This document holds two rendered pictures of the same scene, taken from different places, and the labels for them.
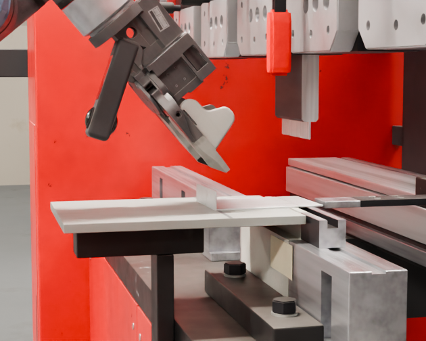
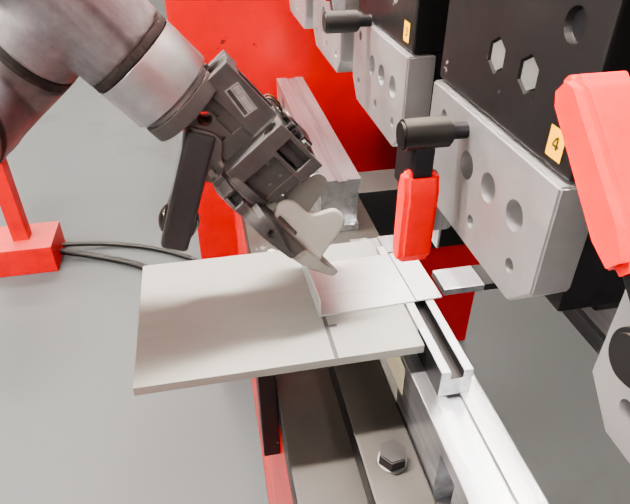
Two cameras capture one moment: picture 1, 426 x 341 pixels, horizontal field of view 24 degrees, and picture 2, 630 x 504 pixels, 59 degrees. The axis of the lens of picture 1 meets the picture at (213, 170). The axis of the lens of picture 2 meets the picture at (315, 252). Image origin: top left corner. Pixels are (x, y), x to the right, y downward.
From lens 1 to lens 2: 0.71 m
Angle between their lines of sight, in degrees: 29
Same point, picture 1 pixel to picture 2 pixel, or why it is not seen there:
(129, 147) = (256, 57)
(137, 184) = (265, 89)
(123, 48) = (194, 143)
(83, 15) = (127, 109)
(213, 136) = (317, 244)
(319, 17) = (492, 222)
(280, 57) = (415, 243)
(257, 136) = not seen: hidden behind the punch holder
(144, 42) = (223, 131)
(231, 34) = (346, 50)
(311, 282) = (425, 438)
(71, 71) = not seen: outside the picture
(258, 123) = not seen: hidden behind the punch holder
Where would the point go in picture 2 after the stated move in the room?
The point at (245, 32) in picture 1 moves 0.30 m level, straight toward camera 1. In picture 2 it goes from (364, 78) to (363, 275)
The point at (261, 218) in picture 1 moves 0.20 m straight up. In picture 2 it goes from (372, 353) to (388, 152)
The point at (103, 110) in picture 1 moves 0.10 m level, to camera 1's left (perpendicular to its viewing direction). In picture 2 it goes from (177, 220) to (63, 218)
